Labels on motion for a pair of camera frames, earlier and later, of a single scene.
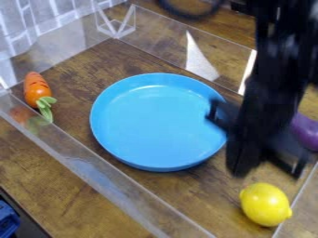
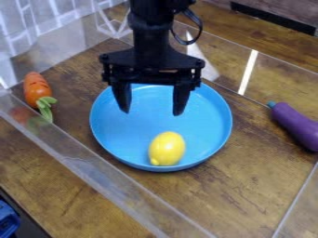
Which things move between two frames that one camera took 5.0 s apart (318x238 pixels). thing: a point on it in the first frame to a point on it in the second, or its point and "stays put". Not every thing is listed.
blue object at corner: [9, 220] stays put
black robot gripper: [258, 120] to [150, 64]
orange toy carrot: [38, 94] stays put
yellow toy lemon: [266, 204] to [166, 148]
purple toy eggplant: [305, 127] stays put
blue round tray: [150, 123] stays put
